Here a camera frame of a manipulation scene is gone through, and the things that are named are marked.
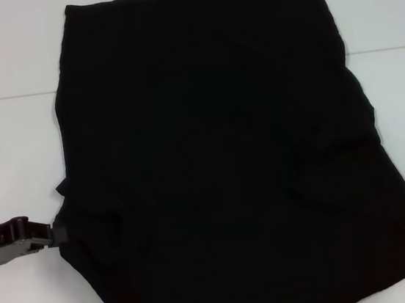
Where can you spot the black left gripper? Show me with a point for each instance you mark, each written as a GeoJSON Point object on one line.
{"type": "Point", "coordinates": [3, 242]}

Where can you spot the black shirt with FREE print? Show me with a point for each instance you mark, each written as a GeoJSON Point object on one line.
{"type": "Point", "coordinates": [215, 138]}

